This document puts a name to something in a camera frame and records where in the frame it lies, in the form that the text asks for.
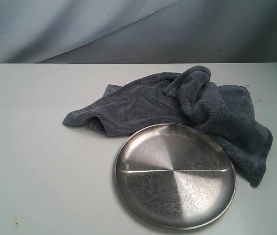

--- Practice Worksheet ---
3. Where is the grey fleece towel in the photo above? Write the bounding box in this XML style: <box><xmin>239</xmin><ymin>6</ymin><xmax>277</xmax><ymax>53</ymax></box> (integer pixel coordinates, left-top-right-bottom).
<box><xmin>63</xmin><ymin>66</ymin><xmax>273</xmax><ymax>187</ymax></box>

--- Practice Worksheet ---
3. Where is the round stainless steel plate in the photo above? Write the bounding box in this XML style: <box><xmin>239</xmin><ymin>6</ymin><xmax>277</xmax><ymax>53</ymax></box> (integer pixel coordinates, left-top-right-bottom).
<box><xmin>114</xmin><ymin>124</ymin><xmax>236</xmax><ymax>230</ymax></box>

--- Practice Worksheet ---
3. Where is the grey backdrop cloth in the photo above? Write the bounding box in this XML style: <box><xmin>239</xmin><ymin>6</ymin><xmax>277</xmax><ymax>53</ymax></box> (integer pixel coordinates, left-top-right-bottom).
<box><xmin>0</xmin><ymin>0</ymin><xmax>277</xmax><ymax>63</ymax></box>

